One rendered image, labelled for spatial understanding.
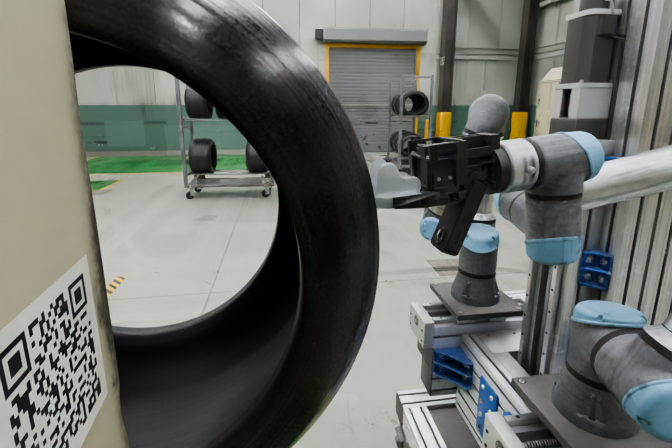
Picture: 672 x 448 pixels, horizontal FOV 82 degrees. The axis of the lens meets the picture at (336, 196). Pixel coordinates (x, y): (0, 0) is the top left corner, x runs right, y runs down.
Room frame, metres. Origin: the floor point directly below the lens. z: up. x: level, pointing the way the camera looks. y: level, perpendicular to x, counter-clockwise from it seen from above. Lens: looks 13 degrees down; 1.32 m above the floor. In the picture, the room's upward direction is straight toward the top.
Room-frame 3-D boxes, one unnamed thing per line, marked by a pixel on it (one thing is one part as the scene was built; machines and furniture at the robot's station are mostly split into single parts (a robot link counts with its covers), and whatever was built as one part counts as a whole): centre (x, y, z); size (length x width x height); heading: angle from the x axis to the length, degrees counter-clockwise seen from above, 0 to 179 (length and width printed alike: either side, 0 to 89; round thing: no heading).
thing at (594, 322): (0.67, -0.53, 0.88); 0.13 x 0.12 x 0.14; 175
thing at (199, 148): (5.86, 1.62, 0.96); 1.33 x 0.64 x 1.92; 96
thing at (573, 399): (0.68, -0.53, 0.77); 0.15 x 0.15 x 0.10
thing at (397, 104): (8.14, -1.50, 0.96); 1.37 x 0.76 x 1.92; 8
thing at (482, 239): (1.17, -0.46, 0.88); 0.13 x 0.12 x 0.14; 163
